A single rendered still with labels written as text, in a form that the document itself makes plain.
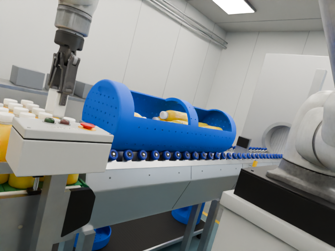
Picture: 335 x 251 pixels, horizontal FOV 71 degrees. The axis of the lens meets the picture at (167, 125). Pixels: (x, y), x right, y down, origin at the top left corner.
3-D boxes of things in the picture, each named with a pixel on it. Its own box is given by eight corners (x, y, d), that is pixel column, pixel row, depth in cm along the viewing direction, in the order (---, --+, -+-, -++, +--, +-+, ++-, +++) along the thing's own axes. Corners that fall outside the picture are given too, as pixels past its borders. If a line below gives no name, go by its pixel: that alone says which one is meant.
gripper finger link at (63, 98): (67, 87, 65) (72, 89, 63) (64, 105, 66) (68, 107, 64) (62, 86, 64) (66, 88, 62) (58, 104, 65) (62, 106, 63)
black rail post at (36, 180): (41, 193, 61) (47, 165, 61) (28, 194, 59) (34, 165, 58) (38, 189, 63) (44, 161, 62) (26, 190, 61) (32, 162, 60)
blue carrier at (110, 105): (230, 159, 147) (242, 115, 145) (109, 161, 84) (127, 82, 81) (195, 146, 167) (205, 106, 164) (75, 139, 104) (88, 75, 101)
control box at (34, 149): (105, 173, 60) (114, 134, 59) (15, 178, 46) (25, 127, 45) (87, 158, 67) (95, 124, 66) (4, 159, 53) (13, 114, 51)
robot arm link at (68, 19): (83, 20, 71) (79, 40, 72) (52, 6, 65) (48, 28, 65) (97, 19, 65) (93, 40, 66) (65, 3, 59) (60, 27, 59)
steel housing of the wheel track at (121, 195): (279, 188, 240) (289, 157, 236) (71, 249, 83) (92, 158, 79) (253, 177, 259) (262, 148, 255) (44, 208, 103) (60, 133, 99)
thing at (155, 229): (208, 240, 228) (212, 226, 227) (42, 313, 121) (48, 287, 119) (171, 212, 264) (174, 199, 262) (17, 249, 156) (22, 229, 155)
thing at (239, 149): (246, 158, 186) (251, 139, 185) (243, 158, 183) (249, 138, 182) (235, 153, 193) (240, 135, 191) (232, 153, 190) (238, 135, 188)
